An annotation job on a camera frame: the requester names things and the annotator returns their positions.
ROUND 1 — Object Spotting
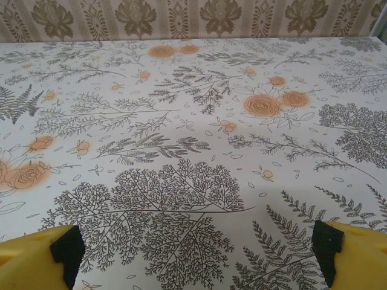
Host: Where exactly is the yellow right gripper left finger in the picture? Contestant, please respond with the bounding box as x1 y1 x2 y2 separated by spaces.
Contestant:
0 224 86 290

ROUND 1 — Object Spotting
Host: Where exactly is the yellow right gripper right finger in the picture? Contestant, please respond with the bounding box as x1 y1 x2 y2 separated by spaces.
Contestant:
311 219 387 290

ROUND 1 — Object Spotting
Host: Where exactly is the aluminium frame corner post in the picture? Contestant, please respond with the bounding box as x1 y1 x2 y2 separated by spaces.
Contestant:
369 0 387 36

